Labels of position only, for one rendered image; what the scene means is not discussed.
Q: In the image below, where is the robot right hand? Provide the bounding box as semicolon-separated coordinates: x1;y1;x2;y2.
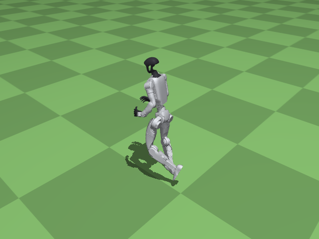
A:
140;96;150;103

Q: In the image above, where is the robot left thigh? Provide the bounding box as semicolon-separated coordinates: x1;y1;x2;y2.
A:
146;116;162;151

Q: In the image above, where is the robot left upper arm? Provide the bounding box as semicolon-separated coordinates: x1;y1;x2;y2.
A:
144;80;157;108

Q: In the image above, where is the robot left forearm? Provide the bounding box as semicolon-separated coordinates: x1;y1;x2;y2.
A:
137;102;153;117

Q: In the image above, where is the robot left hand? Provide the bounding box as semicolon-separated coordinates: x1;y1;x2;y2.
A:
134;107;142;117

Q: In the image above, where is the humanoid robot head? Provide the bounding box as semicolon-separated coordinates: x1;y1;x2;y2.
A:
144;57;161;78

